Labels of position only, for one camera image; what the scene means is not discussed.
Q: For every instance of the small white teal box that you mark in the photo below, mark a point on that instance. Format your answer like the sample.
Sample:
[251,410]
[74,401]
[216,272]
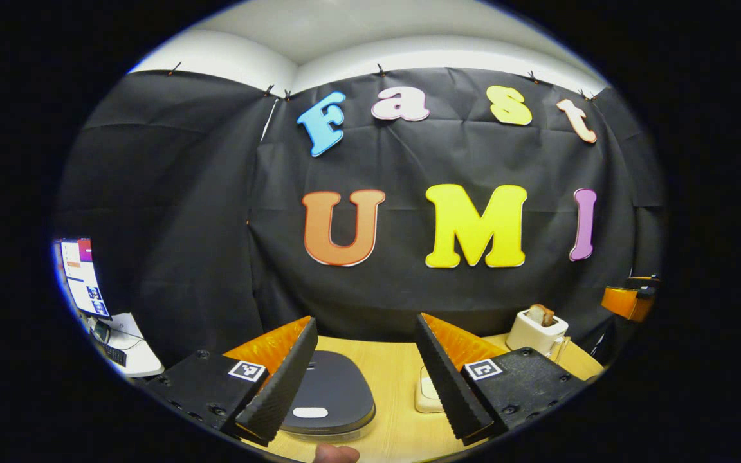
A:
[100,332]

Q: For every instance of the white toaster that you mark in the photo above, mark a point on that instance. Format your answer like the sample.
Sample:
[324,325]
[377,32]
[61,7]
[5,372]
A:
[531,334]

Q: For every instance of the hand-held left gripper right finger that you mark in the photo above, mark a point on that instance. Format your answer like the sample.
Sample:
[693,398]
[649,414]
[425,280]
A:
[451,382]

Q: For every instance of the black rice cooker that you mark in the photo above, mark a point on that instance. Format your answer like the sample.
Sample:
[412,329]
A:
[335,392]

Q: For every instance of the bread slice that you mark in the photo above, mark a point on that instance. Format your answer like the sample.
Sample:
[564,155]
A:
[541,315]

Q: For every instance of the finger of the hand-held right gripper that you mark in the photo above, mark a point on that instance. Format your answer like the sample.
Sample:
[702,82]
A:
[642,281]
[628,303]

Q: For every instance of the white side table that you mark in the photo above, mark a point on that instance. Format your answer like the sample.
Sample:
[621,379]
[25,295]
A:
[142,360]

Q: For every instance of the computer monitor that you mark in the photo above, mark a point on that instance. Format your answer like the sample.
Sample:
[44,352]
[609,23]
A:
[82,276]

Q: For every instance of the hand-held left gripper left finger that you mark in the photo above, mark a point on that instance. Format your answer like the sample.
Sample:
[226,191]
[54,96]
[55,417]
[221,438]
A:
[277,389]

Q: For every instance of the black backdrop cloth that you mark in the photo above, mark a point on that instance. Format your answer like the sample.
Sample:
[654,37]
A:
[409,161]

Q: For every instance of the black keyboard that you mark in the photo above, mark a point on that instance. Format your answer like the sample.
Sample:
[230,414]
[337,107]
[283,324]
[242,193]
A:
[115,355]

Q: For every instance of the cream rice container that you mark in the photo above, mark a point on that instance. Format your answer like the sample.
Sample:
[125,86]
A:
[427,391]

